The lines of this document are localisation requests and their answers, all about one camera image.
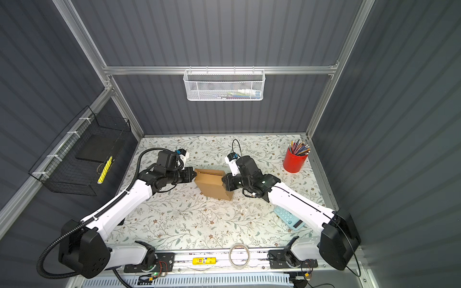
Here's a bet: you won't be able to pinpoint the brown cardboard box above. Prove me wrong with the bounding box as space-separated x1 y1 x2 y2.
194 169 234 201

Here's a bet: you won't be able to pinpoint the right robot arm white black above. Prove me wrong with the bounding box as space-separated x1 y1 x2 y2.
222 152 361 271

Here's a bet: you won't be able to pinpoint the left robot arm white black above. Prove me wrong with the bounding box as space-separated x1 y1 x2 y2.
58 148 196 278

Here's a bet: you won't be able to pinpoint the red metal pencil cup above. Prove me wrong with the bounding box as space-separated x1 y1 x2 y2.
283 148 308 174

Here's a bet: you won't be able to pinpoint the teal calculator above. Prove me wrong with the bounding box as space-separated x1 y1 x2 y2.
274 206 304 231

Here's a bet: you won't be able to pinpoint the bundle of coloured pencils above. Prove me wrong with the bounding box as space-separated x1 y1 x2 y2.
288 139 311 157

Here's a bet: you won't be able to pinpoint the yellow striped tool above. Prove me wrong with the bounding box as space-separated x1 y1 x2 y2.
97 156 114 185

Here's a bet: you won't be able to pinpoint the black foam pad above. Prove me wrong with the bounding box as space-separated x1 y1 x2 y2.
75 135 124 163

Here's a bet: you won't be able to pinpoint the clear tape roll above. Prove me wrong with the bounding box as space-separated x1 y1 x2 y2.
228 243 250 270

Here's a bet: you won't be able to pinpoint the markers in white basket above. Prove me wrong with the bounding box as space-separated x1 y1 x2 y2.
214 89 263 100

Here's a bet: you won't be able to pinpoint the yellow spirit level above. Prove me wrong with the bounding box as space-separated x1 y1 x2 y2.
193 258 217 265

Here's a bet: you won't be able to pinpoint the black corrugated cable hose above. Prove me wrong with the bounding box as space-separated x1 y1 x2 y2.
36 147 174 288

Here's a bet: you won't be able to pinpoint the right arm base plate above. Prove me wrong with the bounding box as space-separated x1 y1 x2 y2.
267 250 318 269

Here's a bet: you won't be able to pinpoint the white wire mesh basket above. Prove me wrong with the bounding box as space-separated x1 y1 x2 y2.
183 70 266 102

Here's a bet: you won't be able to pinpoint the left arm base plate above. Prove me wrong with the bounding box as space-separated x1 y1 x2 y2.
123 253 175 273

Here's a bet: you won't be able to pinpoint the black wire mesh basket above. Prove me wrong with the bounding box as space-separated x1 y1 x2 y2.
29 108 132 196

